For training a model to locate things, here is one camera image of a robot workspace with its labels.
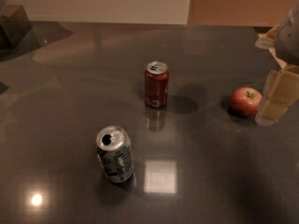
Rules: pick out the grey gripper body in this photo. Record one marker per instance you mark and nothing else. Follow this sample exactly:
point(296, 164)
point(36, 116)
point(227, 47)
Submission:
point(288, 38)

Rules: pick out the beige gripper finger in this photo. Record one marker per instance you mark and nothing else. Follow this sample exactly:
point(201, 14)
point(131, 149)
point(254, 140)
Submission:
point(280, 92)
point(268, 40)

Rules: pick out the green silver 7up can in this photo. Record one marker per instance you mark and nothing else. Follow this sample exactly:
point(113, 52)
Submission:
point(113, 148)

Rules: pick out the red soda can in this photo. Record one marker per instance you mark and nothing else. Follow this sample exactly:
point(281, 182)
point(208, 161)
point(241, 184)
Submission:
point(156, 77)

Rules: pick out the red apple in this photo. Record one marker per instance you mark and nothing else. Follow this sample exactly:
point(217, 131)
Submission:
point(245, 101)

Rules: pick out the dark brown box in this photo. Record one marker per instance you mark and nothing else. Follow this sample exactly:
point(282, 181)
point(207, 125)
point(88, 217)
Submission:
point(14, 26)

